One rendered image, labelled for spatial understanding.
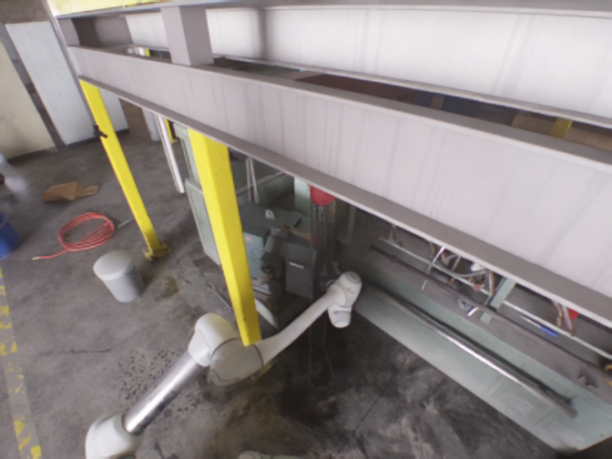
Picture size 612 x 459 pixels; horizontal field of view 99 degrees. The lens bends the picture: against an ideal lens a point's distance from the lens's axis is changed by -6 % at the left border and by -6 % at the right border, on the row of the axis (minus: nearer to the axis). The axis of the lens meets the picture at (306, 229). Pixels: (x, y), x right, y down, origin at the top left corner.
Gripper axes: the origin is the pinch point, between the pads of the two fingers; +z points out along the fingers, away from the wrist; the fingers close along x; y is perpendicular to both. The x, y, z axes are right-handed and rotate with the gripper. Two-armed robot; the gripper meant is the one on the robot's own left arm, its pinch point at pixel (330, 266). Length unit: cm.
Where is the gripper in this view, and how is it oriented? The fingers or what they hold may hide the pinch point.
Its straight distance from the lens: 164.5
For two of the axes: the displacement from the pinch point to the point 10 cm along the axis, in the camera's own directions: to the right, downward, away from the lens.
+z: -0.8, -6.2, 7.8
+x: -10.0, 0.5, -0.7
